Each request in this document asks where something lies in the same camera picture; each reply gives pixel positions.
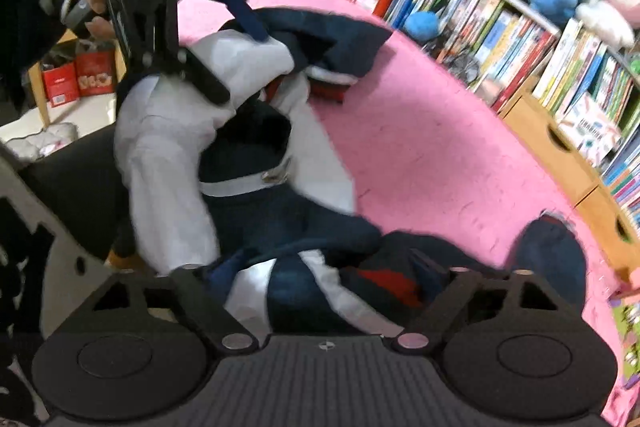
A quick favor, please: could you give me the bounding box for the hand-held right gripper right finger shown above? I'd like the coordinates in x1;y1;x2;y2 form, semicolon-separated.
392;264;561;353

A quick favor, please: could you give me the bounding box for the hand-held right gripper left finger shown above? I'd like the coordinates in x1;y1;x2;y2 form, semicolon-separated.
90;264;261;353

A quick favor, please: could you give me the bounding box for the navy white red jacket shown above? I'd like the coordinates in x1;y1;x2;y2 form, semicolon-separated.
112;7;588;343

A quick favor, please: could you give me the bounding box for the person's left forearm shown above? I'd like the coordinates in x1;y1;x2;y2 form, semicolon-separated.
0;0;86;108

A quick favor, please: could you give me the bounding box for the red gift box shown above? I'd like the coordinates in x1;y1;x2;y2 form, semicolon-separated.
75;42;117;98
40;62;81;108

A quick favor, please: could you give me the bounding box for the pink mat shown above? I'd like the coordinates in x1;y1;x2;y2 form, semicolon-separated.
175;0;636;408

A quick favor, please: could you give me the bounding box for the white fluffy cloth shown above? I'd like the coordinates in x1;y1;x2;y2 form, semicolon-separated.
0;122;78;162

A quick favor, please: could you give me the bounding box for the wooden drawer organizer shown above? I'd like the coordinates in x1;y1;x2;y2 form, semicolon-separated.
500;89;640;273

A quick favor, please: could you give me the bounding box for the pencil-print cardboard box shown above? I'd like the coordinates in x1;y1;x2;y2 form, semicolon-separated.
557;92;623;168

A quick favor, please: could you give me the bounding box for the row of tall books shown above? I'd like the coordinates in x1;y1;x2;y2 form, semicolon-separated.
382;0;561;112

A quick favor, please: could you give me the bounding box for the row of short books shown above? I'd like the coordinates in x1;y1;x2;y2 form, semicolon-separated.
532;17;640;228

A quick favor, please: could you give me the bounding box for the pink white plush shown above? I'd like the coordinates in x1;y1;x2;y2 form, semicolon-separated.
575;0;640;50

